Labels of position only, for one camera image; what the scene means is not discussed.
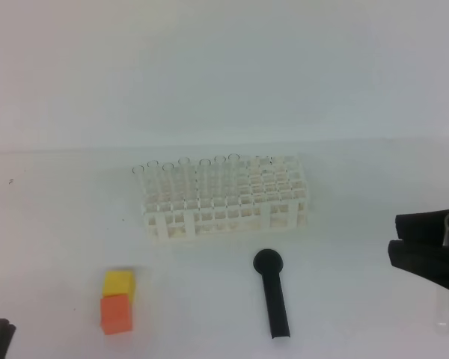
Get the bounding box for yellow cube block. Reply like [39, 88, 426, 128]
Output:
[102, 270, 135, 303]

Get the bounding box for white plastic test tube rack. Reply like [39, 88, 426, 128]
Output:
[141, 154, 308, 242]

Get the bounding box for orange cube block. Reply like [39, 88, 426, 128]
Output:
[100, 294, 132, 335]

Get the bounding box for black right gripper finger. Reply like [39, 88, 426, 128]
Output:
[394, 209, 449, 247]
[388, 240, 449, 290]

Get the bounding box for clear tube far left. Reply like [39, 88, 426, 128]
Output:
[132, 165, 150, 205]

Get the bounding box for black round-headed scoop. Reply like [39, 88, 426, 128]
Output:
[253, 248, 290, 339]

